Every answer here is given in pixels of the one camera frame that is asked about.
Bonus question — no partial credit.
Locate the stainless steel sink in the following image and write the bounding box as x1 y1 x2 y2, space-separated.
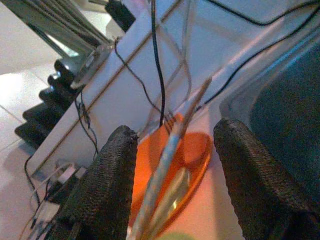
219 37 320 213

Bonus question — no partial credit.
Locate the black stepped object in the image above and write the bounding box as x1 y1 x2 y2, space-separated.
14 58 83 151

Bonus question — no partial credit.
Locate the metal spoon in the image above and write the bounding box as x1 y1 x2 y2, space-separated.
149 164 193 238

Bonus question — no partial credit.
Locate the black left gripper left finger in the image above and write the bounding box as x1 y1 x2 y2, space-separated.
53 124 139 240

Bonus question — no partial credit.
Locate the thin black cable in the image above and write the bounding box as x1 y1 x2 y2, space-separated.
23 94 100 208
113 41 176 121

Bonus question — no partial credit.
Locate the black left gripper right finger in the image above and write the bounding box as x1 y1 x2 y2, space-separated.
213 118 320 240

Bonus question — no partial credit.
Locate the green plate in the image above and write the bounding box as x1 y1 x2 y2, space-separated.
159 231 198 240

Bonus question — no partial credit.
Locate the white power adapter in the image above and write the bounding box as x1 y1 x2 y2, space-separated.
34 201 62 222

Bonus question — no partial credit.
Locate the large black power adapter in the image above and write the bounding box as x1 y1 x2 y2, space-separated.
104 0 137 32

